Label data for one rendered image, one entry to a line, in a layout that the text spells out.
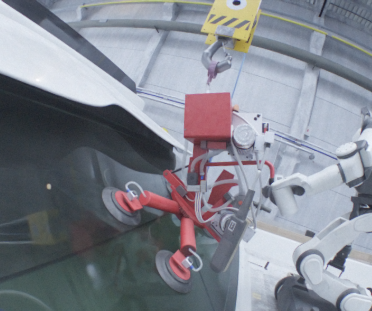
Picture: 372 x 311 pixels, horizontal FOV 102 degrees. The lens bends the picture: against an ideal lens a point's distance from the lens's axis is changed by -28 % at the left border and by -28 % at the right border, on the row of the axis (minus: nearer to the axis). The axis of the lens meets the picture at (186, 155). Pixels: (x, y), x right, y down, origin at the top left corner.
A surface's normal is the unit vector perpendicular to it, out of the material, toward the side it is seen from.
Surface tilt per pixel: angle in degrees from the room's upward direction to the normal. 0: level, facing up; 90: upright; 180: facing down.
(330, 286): 90
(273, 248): 90
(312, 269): 90
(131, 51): 90
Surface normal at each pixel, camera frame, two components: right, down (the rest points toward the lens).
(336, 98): -0.26, -0.10
